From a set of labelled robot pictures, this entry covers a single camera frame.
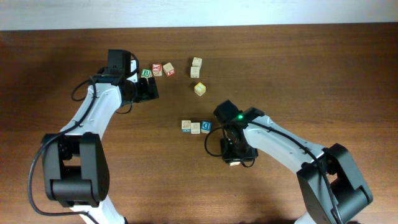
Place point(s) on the yellow H wooden block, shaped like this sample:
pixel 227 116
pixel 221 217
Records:
pixel 199 89

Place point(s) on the wooden block number 5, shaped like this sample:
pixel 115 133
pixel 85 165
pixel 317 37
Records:
pixel 168 69

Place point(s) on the green V wooden block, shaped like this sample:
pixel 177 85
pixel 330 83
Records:
pixel 195 128

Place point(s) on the green B wooden block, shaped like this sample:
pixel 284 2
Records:
pixel 146 73

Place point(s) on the red E wooden block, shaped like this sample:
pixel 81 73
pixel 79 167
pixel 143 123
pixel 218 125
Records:
pixel 235 163

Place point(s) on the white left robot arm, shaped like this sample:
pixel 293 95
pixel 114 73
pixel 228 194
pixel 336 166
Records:
pixel 76 173

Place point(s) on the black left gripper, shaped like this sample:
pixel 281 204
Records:
pixel 143 94

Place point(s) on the ice cream picture wooden block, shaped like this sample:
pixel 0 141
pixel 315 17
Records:
pixel 206 126

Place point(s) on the red Y wooden block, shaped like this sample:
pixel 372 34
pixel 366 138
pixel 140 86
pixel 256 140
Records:
pixel 157 69

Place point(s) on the red A wooden block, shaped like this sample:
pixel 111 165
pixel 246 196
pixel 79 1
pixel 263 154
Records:
pixel 197 62

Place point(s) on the wooden block number 8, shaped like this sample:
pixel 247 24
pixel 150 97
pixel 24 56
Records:
pixel 186 126

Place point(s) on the wooden block number 2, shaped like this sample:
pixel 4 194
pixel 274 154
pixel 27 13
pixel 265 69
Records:
pixel 195 72

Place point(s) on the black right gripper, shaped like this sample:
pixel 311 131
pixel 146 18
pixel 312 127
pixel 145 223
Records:
pixel 228 155

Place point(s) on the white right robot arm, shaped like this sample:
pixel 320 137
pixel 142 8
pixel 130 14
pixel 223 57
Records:
pixel 333 188

